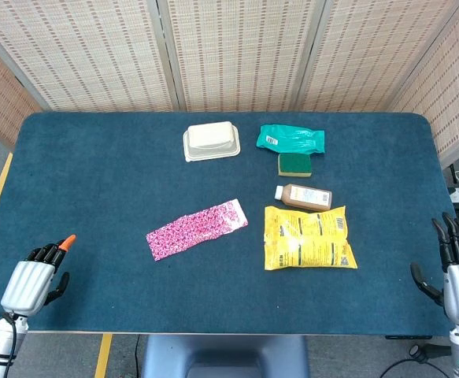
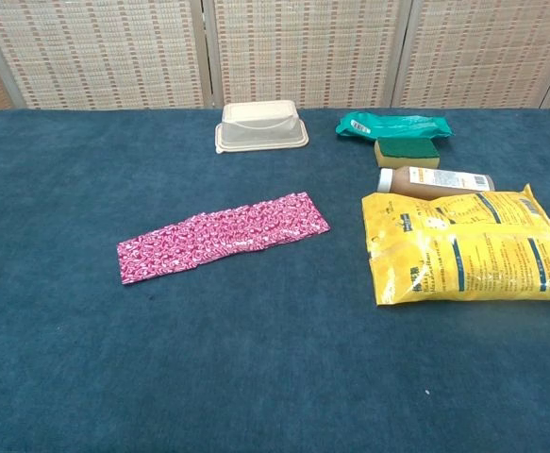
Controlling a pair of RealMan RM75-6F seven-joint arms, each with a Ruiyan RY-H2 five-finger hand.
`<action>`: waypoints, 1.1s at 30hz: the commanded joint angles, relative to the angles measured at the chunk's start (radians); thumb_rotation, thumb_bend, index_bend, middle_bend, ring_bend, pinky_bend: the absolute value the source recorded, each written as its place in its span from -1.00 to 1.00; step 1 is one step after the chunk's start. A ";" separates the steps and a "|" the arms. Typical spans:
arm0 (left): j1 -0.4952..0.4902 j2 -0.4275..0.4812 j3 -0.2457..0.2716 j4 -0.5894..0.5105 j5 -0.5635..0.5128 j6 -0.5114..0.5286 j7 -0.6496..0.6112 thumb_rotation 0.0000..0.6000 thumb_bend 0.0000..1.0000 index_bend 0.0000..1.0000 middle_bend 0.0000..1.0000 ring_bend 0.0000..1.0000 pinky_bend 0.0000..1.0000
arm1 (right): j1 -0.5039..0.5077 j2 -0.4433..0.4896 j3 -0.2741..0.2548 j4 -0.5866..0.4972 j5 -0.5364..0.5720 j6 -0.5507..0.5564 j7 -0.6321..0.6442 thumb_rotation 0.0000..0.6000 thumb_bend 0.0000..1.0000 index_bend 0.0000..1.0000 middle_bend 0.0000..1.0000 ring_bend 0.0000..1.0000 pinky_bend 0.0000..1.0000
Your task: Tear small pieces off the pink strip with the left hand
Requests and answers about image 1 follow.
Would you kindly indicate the pink patterned packet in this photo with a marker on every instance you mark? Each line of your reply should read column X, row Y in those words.
column 197, row 230

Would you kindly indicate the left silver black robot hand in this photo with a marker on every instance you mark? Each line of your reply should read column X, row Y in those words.
column 28, row 283

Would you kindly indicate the woven folding screen panel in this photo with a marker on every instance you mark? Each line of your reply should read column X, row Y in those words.
column 445, row 94
column 1, row 94
column 83, row 51
column 241, row 51
column 371, row 51

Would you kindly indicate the yellow snack bag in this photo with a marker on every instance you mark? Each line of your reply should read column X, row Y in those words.
column 308, row 240

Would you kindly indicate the green yellow sponge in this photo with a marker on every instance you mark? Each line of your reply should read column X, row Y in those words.
column 294, row 164

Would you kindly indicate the brown bottle white cap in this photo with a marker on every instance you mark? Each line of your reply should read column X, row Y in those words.
column 306, row 197

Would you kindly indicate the white takeout food container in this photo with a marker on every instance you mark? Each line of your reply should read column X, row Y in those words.
column 211, row 141

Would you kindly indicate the black table control panel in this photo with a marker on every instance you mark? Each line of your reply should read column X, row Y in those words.
column 408, row 337

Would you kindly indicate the black round knob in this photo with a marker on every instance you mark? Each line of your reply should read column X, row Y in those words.
column 415, row 350

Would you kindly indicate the green plastic pouch packet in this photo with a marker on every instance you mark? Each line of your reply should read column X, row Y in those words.
column 292, row 139

